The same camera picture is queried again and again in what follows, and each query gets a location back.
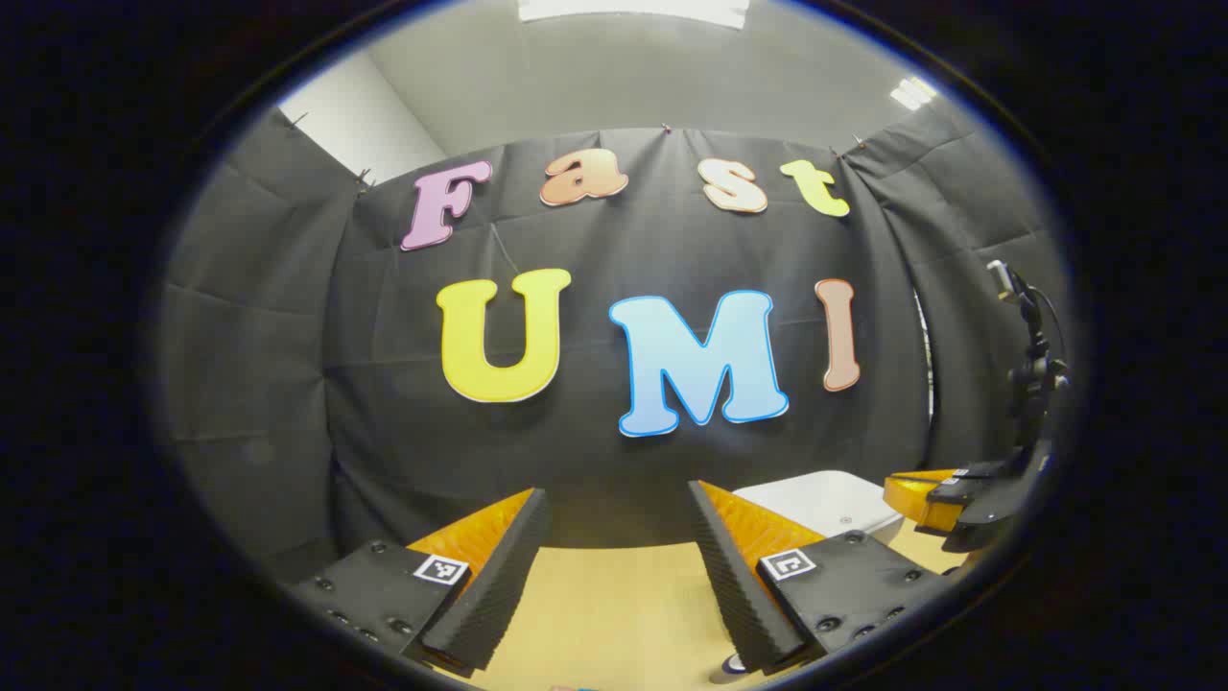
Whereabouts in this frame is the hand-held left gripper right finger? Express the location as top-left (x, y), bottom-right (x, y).
top-left (687, 479), bottom-right (954, 676)

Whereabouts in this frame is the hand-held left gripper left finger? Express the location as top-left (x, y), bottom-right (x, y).
top-left (288, 488), bottom-right (554, 673)

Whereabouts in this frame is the white desktop garbage bin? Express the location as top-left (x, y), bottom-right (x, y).
top-left (734, 470), bottom-right (905, 546)

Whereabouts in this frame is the wooden desktop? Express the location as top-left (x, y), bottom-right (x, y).
top-left (437, 523), bottom-right (965, 691)

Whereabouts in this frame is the black backdrop cloth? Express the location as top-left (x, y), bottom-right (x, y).
top-left (158, 107), bottom-right (1075, 586)

